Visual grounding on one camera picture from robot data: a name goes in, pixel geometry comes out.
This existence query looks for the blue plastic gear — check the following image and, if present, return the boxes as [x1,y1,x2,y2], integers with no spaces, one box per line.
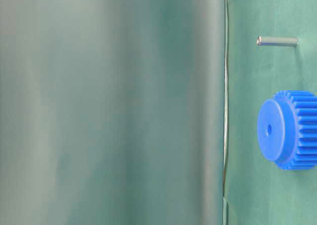
[257,90,317,170]

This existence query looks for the small steel shaft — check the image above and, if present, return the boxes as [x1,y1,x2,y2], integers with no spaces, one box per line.
[256,36,299,47]

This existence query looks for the blurred green cloth fold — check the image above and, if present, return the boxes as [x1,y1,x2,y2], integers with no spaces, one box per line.
[0,0,225,225]

